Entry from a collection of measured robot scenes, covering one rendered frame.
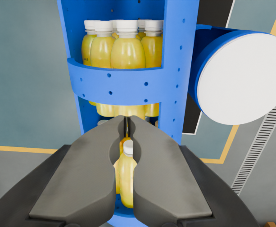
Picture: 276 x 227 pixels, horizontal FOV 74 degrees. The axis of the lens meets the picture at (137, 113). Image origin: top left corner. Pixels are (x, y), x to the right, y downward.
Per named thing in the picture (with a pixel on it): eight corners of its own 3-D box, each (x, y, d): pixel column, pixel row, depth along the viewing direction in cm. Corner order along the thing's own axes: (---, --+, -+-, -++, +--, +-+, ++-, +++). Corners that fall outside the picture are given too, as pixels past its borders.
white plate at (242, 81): (317, 64, 51) (313, 63, 52) (242, 12, 44) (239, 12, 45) (247, 137, 62) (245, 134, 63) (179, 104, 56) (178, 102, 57)
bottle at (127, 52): (128, 108, 48) (126, 30, 39) (150, 117, 44) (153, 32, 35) (108, 119, 43) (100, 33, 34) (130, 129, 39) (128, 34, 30)
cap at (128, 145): (122, 147, 49) (122, 142, 48) (136, 145, 50) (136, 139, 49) (124, 156, 46) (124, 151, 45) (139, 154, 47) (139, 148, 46)
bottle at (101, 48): (129, 106, 49) (126, 31, 40) (113, 118, 44) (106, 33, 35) (108, 102, 52) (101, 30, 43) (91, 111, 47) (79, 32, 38)
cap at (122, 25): (126, 32, 37) (126, 22, 36) (141, 33, 35) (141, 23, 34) (112, 34, 34) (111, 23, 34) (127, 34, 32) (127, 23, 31)
